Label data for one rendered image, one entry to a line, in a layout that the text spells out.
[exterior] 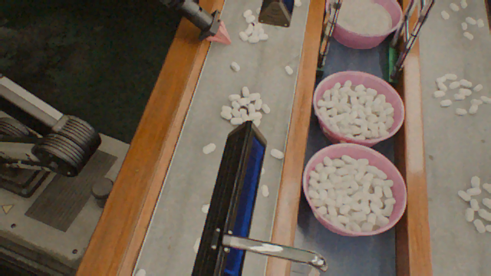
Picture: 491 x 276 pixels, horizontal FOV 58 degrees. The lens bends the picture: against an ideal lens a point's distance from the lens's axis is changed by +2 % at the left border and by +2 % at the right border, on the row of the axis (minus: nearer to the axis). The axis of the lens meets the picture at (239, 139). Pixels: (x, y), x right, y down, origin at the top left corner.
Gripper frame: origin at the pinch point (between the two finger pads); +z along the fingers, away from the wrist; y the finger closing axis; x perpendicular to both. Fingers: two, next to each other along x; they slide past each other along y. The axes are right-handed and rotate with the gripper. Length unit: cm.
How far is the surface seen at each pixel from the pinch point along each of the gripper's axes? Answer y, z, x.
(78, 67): 42, -18, 116
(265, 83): -12.9, 12.7, -7.6
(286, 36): 10.1, 15.4, -10.0
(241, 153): -64, -11, -36
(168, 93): -25.8, -9.6, 8.2
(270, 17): -21.2, -8.8, -32.0
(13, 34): 57, -51, 144
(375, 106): -14, 38, -30
